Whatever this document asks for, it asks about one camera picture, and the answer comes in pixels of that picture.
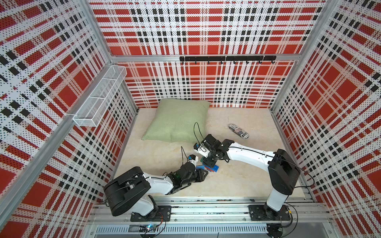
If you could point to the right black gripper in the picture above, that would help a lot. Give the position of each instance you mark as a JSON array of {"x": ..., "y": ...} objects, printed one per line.
[{"x": 206, "y": 161}]

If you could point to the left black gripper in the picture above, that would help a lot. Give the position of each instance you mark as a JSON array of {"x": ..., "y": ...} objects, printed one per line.
[{"x": 200, "y": 172}]

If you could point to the blue 2x4 lego brick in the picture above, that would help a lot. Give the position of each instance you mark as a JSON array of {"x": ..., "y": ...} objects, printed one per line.
[{"x": 212, "y": 169}]

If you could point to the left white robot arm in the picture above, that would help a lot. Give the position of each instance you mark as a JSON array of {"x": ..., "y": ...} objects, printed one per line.
[{"x": 132, "y": 191}]

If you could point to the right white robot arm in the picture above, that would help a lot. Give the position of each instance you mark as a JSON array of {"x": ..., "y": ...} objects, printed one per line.
[{"x": 282, "y": 171}]

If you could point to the silver remote control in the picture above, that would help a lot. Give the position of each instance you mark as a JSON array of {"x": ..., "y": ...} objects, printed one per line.
[{"x": 238, "y": 131}]

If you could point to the green square cushion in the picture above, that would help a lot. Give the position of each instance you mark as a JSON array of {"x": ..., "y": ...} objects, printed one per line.
[{"x": 178, "y": 120}]

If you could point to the green circuit board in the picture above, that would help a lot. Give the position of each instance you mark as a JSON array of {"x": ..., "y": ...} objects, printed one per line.
[{"x": 151, "y": 228}]

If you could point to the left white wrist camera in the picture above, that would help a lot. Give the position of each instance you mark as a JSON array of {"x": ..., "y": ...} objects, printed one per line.
[{"x": 193, "y": 159}]

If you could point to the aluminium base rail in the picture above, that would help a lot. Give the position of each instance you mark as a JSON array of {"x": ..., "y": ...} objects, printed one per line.
[{"x": 185, "y": 217}]

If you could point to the black wall hook rail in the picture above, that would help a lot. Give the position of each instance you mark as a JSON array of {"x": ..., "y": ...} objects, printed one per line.
[{"x": 228, "y": 58}]

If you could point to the white wire mesh basket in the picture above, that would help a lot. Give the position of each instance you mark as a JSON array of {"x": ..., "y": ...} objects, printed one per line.
[{"x": 96, "y": 104}]

